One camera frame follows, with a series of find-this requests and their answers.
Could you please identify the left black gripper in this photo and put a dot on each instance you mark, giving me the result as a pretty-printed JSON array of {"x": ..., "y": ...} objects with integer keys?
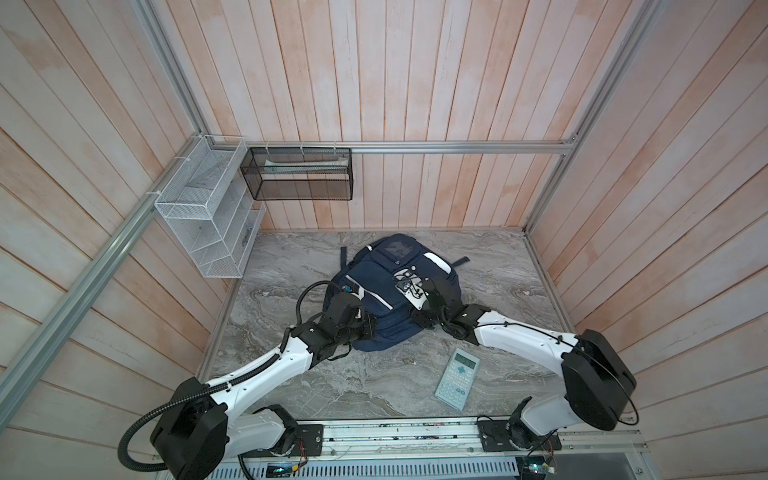
[{"x": 369, "y": 323}]

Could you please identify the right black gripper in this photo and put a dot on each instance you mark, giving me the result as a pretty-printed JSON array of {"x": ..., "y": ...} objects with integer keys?
[{"x": 418, "y": 317}]

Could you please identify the navy blue student backpack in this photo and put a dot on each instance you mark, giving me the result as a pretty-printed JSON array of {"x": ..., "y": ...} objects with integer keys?
[{"x": 370, "y": 276}]

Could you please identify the light blue calculator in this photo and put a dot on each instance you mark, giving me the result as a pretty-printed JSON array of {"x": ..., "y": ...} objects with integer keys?
[{"x": 457, "y": 380}]

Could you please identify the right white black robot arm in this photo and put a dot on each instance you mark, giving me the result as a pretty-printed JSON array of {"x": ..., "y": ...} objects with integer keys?
[{"x": 598, "y": 385}]

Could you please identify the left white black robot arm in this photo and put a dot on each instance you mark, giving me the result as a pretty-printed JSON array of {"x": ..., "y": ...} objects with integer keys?
[{"x": 205, "y": 423}]

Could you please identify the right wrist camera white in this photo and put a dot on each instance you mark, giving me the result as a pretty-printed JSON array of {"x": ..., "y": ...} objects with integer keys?
[{"x": 409, "y": 284}]

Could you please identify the aluminium front rail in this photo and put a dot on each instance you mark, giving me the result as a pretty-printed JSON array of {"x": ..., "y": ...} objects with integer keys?
[{"x": 447, "y": 448}]

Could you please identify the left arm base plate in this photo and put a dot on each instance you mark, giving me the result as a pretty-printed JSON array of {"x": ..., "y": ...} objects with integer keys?
[{"x": 308, "y": 438}]

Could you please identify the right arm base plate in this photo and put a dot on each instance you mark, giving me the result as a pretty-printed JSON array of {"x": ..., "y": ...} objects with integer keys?
[{"x": 498, "y": 436}]

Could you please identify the black mesh wall basket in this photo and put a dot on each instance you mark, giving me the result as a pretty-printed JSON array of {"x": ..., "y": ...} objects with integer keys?
[{"x": 298, "y": 173}]

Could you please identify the white wire mesh shelf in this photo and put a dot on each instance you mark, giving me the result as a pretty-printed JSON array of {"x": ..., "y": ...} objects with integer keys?
[{"x": 209, "y": 208}]

